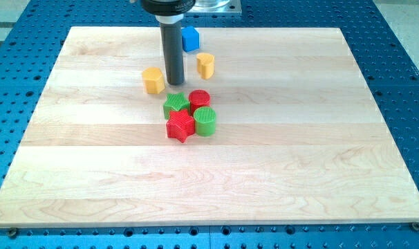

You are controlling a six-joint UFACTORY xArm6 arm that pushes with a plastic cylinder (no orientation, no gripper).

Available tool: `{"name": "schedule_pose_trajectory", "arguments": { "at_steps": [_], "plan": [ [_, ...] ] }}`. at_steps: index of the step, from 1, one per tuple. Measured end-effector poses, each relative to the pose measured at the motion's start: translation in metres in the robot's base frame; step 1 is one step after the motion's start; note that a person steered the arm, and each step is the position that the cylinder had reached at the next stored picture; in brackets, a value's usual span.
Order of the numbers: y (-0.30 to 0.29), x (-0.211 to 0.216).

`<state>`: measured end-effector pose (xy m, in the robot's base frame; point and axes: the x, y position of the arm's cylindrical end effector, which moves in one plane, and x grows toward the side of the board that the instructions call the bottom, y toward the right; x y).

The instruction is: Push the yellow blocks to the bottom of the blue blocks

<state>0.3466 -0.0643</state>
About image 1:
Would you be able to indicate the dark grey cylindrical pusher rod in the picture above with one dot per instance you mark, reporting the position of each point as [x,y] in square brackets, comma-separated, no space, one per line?
[173,52]

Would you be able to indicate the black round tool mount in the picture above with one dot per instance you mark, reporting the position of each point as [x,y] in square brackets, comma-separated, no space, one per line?
[167,11]

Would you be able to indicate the blue cube block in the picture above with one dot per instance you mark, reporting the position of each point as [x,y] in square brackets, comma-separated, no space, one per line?
[190,39]

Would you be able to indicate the yellow heart block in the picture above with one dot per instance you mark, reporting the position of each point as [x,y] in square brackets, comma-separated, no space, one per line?
[205,65]

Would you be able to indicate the yellow hexagon block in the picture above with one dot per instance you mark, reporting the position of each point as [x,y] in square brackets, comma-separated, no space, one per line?
[153,80]

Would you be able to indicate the green star block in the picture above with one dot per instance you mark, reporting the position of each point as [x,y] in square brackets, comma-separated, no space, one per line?
[175,102]

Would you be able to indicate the red cylinder block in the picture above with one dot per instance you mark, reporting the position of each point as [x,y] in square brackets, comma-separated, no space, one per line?
[199,98]

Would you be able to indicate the green cylinder block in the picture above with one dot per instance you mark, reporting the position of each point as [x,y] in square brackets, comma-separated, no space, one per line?
[205,121]

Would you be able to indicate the red star block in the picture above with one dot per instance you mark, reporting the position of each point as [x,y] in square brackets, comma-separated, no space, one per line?
[180,125]

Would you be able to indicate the light wooden board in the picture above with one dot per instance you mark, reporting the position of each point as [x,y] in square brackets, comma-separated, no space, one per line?
[299,137]

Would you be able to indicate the left board stop bolt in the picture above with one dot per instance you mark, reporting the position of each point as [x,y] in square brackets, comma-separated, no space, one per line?
[12,233]

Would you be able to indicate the board stop bolt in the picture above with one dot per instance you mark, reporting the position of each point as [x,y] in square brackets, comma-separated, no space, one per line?
[414,226]
[12,233]

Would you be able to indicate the right board stop bolt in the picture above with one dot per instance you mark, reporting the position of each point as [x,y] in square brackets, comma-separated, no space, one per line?
[414,226]

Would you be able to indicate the clear acrylic robot base plate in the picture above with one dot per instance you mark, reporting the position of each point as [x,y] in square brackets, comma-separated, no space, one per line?
[216,7]

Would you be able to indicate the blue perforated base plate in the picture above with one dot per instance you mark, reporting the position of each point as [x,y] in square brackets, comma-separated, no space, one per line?
[383,37]

